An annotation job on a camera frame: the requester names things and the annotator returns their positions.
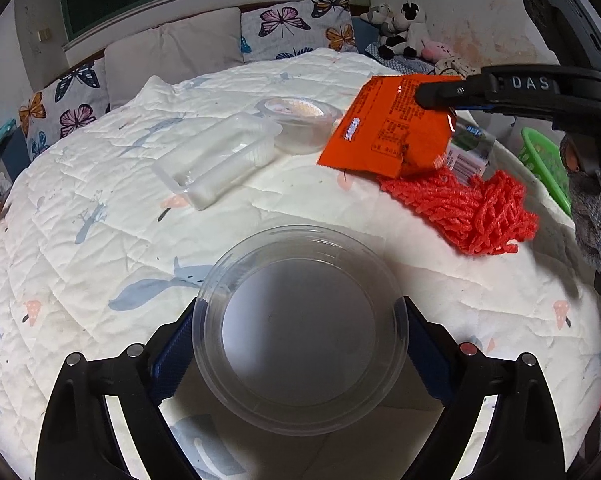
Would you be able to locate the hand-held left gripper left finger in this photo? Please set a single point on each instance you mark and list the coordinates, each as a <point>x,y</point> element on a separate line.
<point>173,360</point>

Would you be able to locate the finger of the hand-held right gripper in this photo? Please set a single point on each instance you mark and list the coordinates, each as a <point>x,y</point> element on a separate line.
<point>450,92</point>
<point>500,109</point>

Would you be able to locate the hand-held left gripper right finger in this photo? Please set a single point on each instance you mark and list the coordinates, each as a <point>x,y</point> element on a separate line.
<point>430,365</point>

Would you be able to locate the orange snack packet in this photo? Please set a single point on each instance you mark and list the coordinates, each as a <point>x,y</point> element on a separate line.
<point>400,130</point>

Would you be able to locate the green perforated plastic basket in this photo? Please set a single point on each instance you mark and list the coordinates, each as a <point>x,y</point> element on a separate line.
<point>547,165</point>

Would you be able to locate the clear round plastic container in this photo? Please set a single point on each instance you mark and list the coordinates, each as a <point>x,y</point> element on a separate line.
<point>300,330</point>

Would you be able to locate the person's right forearm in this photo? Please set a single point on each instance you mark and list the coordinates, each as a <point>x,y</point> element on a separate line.
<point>597,215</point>

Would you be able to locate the person's right hand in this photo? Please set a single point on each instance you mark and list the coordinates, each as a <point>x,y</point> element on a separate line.
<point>574,155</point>

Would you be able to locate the spotted cream cloth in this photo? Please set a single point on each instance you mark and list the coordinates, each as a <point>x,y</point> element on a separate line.
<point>453,66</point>

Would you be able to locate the pink plush toy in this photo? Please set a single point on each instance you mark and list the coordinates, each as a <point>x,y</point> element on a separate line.
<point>436,51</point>

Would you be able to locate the yellow label plastic bottle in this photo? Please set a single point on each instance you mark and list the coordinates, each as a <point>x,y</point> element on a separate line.
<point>468,152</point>

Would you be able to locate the black white cow plush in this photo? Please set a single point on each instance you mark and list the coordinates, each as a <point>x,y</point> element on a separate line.
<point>405,30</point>

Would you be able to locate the white quilted printed blanket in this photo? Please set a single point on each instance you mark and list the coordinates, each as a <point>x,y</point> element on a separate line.
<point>130,270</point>

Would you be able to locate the grey white plush toy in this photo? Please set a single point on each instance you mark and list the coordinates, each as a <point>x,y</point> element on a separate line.
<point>378,16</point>

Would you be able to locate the orange mesh net bag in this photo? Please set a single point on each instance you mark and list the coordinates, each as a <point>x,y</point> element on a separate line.
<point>470,212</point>

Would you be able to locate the jelly cup with foil lid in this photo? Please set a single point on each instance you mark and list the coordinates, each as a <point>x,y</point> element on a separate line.
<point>300,120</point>

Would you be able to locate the butterfly print pillow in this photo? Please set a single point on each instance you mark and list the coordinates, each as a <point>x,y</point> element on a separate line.
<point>295,27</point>
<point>65,100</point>

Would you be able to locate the clear plastic tray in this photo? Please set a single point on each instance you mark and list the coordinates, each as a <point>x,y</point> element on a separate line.
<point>215,160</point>

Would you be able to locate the beige pillow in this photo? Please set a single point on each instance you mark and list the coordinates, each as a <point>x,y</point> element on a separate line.
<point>175,50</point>

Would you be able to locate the teal plastic item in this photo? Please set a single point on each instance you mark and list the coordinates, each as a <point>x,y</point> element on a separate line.
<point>4,131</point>

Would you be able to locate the wall socket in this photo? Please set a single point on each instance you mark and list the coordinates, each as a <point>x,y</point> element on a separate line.
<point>43,35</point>

